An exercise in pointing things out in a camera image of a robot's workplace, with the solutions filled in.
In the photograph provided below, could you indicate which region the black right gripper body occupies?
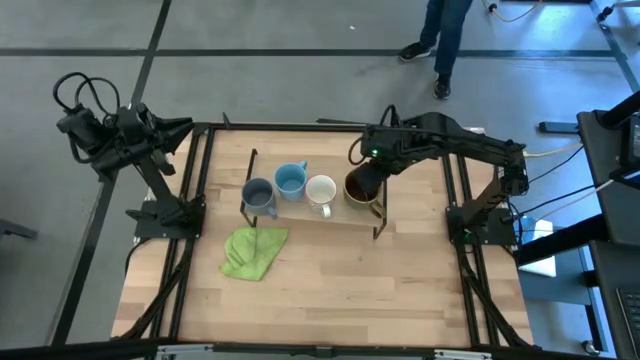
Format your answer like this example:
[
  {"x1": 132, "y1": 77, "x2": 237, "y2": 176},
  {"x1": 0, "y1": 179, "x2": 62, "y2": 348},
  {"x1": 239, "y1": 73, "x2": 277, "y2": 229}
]
[{"x1": 359, "y1": 123, "x2": 407, "y2": 172}]

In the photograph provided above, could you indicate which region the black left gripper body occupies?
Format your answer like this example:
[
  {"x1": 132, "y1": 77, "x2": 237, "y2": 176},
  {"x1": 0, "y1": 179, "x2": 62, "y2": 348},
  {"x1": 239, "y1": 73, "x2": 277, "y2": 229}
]
[{"x1": 116, "y1": 102, "x2": 165, "y2": 157}]

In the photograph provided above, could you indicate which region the brown green glazed mug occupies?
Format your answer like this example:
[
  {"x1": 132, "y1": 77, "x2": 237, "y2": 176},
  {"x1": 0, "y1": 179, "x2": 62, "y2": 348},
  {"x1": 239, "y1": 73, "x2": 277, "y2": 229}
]
[{"x1": 341, "y1": 166, "x2": 388, "y2": 221}]

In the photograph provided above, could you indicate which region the white grey patterned mug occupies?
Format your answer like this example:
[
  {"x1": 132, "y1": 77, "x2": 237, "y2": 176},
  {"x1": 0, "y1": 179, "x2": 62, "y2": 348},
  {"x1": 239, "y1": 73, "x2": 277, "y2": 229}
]
[{"x1": 304, "y1": 173, "x2": 338, "y2": 219}]

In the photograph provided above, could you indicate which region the light blue mug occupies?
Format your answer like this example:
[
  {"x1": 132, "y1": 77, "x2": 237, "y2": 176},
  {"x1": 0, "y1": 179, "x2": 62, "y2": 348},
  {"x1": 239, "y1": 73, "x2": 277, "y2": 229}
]
[{"x1": 272, "y1": 159, "x2": 310, "y2": 203}]

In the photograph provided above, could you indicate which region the grey blue mug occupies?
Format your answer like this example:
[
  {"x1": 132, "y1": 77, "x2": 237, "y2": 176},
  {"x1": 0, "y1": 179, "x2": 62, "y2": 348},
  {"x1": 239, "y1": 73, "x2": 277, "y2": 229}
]
[{"x1": 240, "y1": 176, "x2": 279, "y2": 221}]

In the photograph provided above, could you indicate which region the wooden shelf with black legs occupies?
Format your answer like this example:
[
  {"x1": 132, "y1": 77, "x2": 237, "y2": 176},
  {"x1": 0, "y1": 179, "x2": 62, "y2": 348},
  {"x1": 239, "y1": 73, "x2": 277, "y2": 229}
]
[{"x1": 239, "y1": 147, "x2": 390, "y2": 241}]

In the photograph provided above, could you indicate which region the person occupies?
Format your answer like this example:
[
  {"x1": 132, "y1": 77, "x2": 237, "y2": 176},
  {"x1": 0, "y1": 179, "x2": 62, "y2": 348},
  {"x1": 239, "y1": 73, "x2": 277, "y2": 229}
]
[{"x1": 397, "y1": 0, "x2": 474, "y2": 101}]

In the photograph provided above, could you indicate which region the green microfibre cloth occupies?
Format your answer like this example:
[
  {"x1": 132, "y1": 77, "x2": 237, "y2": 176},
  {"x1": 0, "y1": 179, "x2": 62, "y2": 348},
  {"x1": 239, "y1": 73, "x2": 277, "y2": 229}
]
[{"x1": 218, "y1": 225, "x2": 290, "y2": 283}]

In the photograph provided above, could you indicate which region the black stand foot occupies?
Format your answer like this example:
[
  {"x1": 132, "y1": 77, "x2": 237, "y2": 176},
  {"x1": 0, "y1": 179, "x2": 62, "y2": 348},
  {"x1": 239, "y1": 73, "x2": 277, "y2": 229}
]
[{"x1": 0, "y1": 218, "x2": 39, "y2": 241}]

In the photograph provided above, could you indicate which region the black desk foot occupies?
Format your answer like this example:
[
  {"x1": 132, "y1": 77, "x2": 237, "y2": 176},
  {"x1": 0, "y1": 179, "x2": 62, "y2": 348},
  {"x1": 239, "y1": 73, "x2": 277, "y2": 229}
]
[{"x1": 538, "y1": 120, "x2": 581, "y2": 136}]

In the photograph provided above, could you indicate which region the black desk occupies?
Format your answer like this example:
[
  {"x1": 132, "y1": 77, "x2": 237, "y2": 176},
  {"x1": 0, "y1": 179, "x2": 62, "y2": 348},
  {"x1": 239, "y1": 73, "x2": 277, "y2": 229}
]
[{"x1": 576, "y1": 89, "x2": 640, "y2": 360}]

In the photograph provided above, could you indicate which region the black laptop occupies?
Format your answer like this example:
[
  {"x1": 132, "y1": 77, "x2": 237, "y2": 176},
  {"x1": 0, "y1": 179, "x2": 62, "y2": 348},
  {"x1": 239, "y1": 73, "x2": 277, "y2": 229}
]
[{"x1": 615, "y1": 285, "x2": 640, "y2": 360}]

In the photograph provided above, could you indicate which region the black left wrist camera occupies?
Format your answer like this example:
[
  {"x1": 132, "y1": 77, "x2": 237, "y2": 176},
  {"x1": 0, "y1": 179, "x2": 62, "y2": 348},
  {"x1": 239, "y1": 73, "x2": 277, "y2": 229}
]
[{"x1": 149, "y1": 148, "x2": 178, "y2": 178}]

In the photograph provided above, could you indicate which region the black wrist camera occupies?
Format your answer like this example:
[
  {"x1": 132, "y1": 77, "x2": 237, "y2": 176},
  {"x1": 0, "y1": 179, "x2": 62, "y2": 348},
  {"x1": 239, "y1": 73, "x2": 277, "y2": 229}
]
[
  {"x1": 353, "y1": 160, "x2": 388, "y2": 198},
  {"x1": 149, "y1": 148, "x2": 178, "y2": 178}
]

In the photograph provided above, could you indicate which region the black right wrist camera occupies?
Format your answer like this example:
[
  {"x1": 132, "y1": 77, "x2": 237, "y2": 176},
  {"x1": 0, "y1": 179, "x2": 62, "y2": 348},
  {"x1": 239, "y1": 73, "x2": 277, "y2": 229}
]
[{"x1": 353, "y1": 160, "x2": 388, "y2": 198}]

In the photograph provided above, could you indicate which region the black table frame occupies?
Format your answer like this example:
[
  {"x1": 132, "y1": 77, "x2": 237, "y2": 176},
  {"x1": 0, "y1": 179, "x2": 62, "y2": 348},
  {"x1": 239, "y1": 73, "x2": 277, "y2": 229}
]
[{"x1": 112, "y1": 112, "x2": 534, "y2": 351}]

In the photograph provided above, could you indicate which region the yellow power cable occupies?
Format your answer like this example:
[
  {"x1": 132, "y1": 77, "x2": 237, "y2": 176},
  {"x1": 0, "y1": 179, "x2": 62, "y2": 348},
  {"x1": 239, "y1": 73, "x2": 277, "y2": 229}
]
[{"x1": 523, "y1": 142, "x2": 585, "y2": 159}]

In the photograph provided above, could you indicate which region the silver aluminium stand frame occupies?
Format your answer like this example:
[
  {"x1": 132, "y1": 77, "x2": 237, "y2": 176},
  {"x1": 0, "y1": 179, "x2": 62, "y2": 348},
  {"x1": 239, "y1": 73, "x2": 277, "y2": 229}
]
[{"x1": 154, "y1": 342, "x2": 494, "y2": 360}]

